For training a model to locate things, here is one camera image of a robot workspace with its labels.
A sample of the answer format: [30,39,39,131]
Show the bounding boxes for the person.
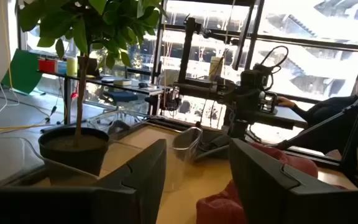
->
[277,60,358,156]

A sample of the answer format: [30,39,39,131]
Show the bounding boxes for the grey operator desk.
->
[253,105,309,130]

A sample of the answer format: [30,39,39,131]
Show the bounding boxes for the blue office chair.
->
[103,90,140,125]

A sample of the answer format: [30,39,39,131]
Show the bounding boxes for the blue box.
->
[57,60,68,75]

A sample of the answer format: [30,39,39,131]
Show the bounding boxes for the long black side desk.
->
[37,70,169,125]

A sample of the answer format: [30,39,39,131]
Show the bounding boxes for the black stand post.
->
[172,17,241,98]

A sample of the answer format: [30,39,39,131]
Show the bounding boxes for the green leafy potted tree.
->
[17,0,169,149]

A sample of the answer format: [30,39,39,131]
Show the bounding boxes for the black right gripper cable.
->
[259,45,289,91]

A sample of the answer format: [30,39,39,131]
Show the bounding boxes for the red box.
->
[38,58,57,73]

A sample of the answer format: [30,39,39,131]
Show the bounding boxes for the yellow floor cable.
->
[0,123,45,137]

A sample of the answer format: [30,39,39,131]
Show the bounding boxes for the black plant pot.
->
[38,126,110,177]

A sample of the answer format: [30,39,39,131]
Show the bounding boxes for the red baseball cap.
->
[196,142,349,224]

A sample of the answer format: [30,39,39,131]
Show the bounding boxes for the green board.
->
[1,49,43,95]

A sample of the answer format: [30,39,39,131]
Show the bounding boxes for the yellow cup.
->
[66,57,78,77]

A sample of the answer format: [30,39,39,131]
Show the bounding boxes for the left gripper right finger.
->
[227,138,358,224]

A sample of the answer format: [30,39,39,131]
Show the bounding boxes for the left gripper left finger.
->
[0,139,167,224]

